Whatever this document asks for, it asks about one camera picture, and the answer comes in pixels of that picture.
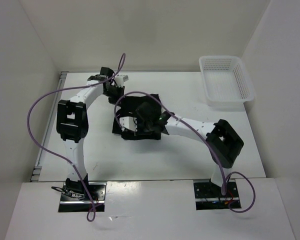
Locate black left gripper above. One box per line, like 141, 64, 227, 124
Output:
103, 84, 125, 108

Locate black shorts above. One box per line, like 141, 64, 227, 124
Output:
112, 93, 167, 141

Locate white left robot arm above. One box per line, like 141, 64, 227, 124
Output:
56, 67, 129, 200

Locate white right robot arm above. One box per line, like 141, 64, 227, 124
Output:
134, 102, 244, 197

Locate white plastic basket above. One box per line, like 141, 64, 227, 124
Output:
198, 55, 256, 108

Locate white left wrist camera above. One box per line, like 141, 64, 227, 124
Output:
114, 75, 129, 88

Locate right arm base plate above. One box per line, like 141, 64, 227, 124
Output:
193, 179, 242, 211

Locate aluminium frame rail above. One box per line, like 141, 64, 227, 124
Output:
30, 71, 68, 183

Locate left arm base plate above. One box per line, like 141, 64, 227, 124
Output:
52, 182, 107, 213

